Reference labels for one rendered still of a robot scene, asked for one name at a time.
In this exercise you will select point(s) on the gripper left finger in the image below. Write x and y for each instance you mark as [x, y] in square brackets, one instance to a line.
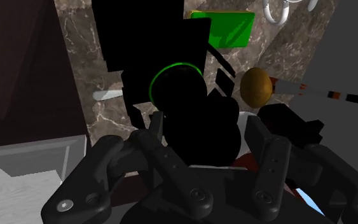
[169, 161]

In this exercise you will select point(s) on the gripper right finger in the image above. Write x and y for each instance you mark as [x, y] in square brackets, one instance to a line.
[271, 173]

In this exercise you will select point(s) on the black round thing green rim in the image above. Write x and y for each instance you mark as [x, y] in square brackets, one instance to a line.
[178, 88]

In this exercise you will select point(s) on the brown round ball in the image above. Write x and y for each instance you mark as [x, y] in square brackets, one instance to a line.
[255, 87]

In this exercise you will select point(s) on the green box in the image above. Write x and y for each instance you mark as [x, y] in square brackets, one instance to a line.
[231, 29]

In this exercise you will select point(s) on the dark brown wooden cabinet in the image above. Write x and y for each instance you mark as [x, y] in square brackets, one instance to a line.
[23, 68]

